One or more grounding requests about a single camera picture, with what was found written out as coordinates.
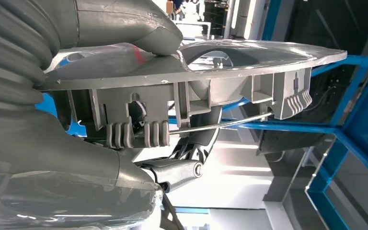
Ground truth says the blue metal shelf rack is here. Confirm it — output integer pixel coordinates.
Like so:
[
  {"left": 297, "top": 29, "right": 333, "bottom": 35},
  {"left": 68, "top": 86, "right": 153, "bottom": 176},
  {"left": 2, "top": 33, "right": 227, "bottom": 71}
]
[{"left": 34, "top": 0, "right": 368, "bottom": 230}]

